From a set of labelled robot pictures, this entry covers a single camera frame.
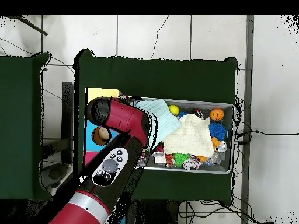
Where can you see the beige round object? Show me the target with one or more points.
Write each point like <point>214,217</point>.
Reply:
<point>100,135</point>

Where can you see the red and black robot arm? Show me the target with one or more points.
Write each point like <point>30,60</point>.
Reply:
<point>126,119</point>

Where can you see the shallow clear mesh bin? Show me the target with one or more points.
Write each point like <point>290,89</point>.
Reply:
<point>227,161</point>

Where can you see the light blue waffle cloth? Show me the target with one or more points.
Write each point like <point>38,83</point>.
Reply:
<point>163,116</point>

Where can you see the yellow ball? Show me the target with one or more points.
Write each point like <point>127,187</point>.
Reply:
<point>174,110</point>

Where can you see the red and white toy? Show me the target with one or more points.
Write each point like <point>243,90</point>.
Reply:
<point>159,154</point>

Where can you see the orange striped tiger toy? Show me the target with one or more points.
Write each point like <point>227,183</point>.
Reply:
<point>169,160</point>

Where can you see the cream waffle cloth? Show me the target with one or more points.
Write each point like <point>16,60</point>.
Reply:
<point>191,135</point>

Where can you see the dark green table cloth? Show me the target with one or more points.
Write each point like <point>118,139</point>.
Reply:
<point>154,79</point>

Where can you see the green spiky ball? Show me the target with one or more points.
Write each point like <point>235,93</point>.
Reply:
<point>180,160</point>

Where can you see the orange basketball toy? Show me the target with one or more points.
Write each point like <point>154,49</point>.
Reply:
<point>216,114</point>

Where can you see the orange plastic toy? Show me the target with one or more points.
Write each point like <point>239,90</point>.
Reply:
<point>215,142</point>

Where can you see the blue spiky ball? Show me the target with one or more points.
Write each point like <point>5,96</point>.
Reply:
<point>217,131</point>

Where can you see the black flat panel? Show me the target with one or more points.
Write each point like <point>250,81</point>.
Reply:
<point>68,107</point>

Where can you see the green cloth side table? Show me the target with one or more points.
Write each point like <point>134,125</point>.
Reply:
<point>21,126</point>

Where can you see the dark thin rod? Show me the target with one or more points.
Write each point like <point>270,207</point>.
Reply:
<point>30,25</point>

